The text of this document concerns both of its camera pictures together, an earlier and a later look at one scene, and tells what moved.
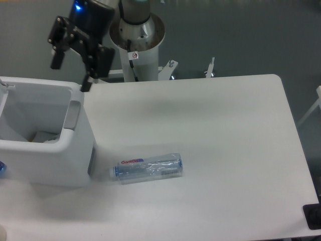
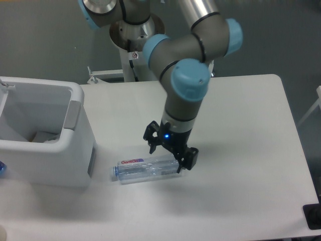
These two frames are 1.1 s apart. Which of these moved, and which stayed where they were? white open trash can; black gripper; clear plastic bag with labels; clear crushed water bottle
Moved: black gripper
Stayed: clear crushed water bottle; white open trash can; clear plastic bag with labels
